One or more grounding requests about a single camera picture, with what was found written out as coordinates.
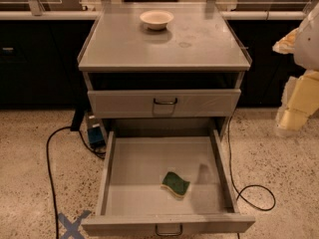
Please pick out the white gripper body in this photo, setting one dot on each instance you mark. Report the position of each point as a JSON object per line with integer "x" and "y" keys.
{"x": 307, "y": 49}

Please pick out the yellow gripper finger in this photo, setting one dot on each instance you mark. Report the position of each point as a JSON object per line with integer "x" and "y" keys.
{"x": 286, "y": 45}
{"x": 300, "y": 100}

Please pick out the green and yellow sponge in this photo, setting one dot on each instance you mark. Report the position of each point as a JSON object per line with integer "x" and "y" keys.
{"x": 175, "y": 184}

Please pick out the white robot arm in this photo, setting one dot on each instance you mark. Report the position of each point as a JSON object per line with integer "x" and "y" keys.
{"x": 300, "y": 98}

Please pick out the grey drawer cabinet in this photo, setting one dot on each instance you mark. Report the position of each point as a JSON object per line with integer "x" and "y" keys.
{"x": 196, "y": 51}

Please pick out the closed grey top drawer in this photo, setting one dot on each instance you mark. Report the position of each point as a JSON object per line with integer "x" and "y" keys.
{"x": 139, "y": 104}

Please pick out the open grey middle drawer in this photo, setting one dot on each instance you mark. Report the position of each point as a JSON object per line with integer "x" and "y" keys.
{"x": 131, "y": 201}

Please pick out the dark counter with cabinets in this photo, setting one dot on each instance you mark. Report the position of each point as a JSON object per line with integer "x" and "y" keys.
{"x": 39, "y": 69}

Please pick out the white bowl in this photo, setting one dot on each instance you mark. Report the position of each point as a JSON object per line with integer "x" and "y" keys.
{"x": 156, "y": 19}

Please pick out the blue power box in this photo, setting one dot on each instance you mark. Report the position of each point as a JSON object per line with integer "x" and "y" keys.
{"x": 95, "y": 136}

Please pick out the blue tape cross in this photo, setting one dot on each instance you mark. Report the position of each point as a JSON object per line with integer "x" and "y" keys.
{"x": 72, "y": 228}

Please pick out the black top drawer handle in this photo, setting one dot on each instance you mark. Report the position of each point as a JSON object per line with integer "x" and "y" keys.
{"x": 165, "y": 103}

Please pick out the black drawer handle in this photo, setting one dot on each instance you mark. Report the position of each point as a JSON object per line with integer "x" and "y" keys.
{"x": 165, "y": 103}
{"x": 171, "y": 230}

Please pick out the black middle drawer handle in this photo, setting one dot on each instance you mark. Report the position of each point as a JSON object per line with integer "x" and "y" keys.
{"x": 171, "y": 230}

